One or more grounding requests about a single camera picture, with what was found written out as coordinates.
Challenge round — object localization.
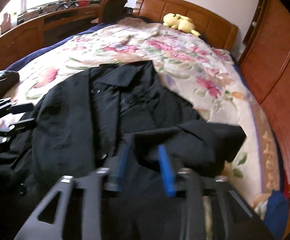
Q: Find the black double-breasted coat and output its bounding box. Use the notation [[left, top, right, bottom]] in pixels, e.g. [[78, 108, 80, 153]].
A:
[[0, 61, 246, 239]]

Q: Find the folded blue garment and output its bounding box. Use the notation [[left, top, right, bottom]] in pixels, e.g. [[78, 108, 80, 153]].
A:
[[264, 191, 289, 240]]

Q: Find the long wooden desk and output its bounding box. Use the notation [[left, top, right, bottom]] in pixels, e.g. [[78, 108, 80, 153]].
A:
[[0, 5, 101, 70]]

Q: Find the floral bed blanket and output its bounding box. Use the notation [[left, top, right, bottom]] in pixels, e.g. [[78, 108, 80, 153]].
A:
[[6, 17, 281, 218]]

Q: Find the red basket on desk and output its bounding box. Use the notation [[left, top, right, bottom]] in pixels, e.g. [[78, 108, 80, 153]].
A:
[[77, 0, 90, 7]]

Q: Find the wooden louvered wardrobe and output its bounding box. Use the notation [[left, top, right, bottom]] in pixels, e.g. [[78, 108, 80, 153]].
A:
[[240, 0, 290, 194]]

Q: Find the wooden chair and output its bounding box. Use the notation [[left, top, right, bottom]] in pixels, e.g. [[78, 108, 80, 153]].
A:
[[98, 0, 128, 23]]

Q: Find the yellow plush toy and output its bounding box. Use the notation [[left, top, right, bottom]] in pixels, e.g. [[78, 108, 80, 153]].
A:
[[163, 13, 201, 37]]

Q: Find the wooden bed headboard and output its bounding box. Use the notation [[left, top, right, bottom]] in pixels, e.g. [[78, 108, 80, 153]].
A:
[[133, 0, 238, 51]]

